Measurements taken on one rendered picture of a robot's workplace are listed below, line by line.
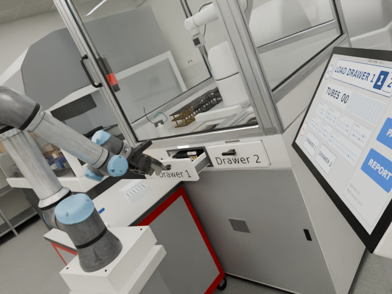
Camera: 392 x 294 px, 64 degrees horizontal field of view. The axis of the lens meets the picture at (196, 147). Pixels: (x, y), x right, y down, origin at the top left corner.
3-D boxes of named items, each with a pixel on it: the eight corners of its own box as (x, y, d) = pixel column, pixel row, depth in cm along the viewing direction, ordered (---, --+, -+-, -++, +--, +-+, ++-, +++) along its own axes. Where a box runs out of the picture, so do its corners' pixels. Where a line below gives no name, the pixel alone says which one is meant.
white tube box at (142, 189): (130, 203, 163) (127, 198, 162) (126, 200, 170) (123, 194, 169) (151, 191, 167) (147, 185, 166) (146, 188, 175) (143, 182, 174)
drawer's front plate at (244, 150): (268, 166, 123) (259, 142, 120) (215, 168, 144) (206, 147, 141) (270, 164, 125) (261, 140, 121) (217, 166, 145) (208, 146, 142)
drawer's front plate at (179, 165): (197, 181, 139) (187, 160, 136) (158, 180, 160) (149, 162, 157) (199, 178, 141) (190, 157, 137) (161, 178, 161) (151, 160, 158)
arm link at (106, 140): (86, 147, 124) (94, 129, 127) (109, 158, 131) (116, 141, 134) (94, 146, 118) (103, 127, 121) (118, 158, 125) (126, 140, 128)
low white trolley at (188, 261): (169, 377, 151) (92, 255, 129) (107, 331, 195) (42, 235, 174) (233, 285, 187) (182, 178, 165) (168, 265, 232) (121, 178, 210)
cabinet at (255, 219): (348, 319, 140) (295, 168, 117) (193, 270, 215) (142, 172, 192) (392, 196, 201) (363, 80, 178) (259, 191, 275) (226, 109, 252)
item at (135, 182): (127, 193, 179) (126, 191, 179) (119, 193, 186) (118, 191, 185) (143, 181, 187) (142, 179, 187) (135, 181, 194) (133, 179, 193)
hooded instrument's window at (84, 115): (77, 178, 199) (39, 114, 186) (7, 178, 328) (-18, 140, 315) (188, 107, 271) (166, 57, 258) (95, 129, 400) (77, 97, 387)
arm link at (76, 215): (81, 249, 98) (59, 213, 94) (65, 241, 108) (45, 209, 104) (111, 225, 105) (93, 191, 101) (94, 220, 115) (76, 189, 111)
